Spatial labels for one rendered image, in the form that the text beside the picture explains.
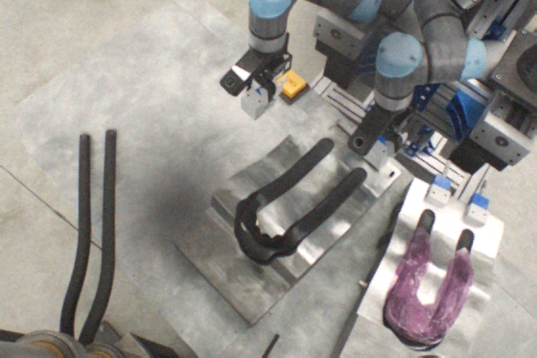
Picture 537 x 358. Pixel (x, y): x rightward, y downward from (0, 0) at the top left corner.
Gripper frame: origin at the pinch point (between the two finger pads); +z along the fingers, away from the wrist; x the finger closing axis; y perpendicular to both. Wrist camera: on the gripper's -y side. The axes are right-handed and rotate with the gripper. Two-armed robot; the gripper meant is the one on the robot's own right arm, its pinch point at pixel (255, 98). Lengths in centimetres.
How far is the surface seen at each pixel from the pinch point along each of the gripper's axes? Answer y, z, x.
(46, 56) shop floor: -16, 95, 136
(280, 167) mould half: -5.8, 6.6, -14.7
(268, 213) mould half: -17.2, 1.7, -21.9
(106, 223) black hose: -44.3, 5.3, 1.8
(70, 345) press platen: -58, -34, -24
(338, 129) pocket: 13.4, 8.8, -17.0
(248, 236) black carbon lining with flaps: -22.6, 7.8, -21.5
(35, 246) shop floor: -74, 95, 54
